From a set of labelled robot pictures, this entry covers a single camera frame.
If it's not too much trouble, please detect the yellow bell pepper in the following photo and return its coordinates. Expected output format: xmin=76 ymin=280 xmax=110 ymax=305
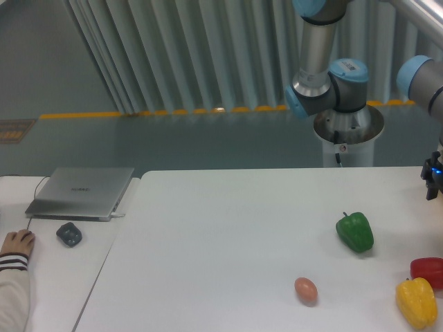
xmin=395 ymin=277 xmax=438 ymax=330

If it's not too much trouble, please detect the black computer mouse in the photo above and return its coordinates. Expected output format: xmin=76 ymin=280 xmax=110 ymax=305
xmin=23 ymin=231 xmax=35 ymax=243

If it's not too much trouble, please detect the silver closed laptop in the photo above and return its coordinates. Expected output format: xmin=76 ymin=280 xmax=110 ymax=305
xmin=25 ymin=167 xmax=134 ymax=221

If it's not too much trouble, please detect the red bell pepper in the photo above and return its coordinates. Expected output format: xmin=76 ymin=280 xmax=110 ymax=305
xmin=410 ymin=257 xmax=442 ymax=290

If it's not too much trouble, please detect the brown egg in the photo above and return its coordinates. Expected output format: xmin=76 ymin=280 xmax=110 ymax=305
xmin=294 ymin=277 xmax=318 ymax=306

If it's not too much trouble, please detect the green bell pepper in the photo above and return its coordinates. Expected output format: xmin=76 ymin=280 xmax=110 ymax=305
xmin=336 ymin=212 xmax=374 ymax=253

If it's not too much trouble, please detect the person's hand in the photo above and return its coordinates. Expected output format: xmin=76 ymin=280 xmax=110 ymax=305
xmin=1 ymin=229 xmax=35 ymax=259

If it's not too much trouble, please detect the grey pleated curtain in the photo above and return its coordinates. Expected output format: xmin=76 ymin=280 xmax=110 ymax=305
xmin=66 ymin=1 xmax=442 ymax=114

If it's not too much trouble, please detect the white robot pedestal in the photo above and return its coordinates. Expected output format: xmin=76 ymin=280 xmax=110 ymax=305
xmin=314 ymin=106 xmax=384 ymax=167

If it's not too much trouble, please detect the small black plastic gadget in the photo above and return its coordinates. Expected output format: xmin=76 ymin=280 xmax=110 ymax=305
xmin=56 ymin=222 xmax=82 ymax=248

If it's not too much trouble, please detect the white striped sleeve forearm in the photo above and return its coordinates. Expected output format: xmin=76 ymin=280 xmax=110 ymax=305
xmin=1 ymin=252 xmax=30 ymax=331

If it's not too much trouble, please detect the black pedestal cable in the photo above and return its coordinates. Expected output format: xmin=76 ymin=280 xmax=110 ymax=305
xmin=332 ymin=130 xmax=345 ymax=168

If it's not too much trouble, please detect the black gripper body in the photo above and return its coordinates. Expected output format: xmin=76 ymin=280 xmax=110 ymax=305
xmin=421 ymin=151 xmax=442 ymax=187

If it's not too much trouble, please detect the black mouse cable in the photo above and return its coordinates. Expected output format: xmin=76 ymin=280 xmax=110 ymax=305
xmin=0 ymin=174 xmax=51 ymax=232

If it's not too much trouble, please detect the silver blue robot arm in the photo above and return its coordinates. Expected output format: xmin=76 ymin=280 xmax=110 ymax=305
xmin=284 ymin=1 xmax=442 ymax=201

